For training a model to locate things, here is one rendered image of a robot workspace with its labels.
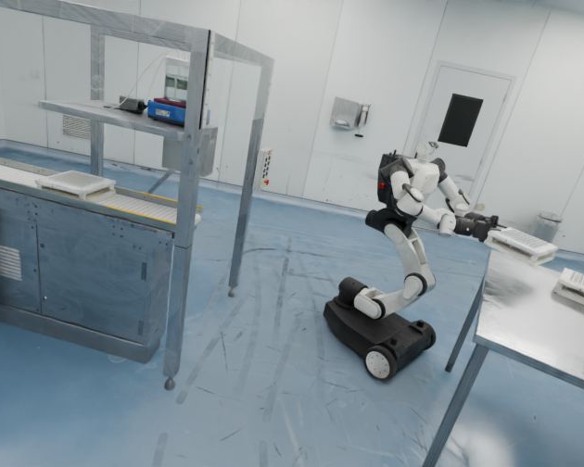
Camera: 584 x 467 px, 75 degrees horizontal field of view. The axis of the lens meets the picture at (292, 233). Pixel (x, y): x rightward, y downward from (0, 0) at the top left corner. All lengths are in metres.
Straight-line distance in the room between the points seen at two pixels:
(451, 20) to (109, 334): 4.81
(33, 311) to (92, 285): 0.43
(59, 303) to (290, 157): 3.61
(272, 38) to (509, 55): 2.84
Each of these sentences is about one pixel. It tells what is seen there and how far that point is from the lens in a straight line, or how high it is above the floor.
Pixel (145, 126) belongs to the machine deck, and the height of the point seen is 1.27.
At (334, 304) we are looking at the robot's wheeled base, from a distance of 2.73.
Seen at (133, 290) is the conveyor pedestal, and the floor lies 0.44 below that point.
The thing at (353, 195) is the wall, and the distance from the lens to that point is 5.36.
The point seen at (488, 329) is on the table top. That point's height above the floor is 0.86.
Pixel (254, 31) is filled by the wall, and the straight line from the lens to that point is 5.22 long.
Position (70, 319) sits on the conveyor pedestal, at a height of 0.16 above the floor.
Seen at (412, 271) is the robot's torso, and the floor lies 0.63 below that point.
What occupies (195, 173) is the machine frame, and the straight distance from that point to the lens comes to 1.58.
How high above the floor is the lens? 1.52
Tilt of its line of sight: 21 degrees down
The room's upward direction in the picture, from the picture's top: 12 degrees clockwise
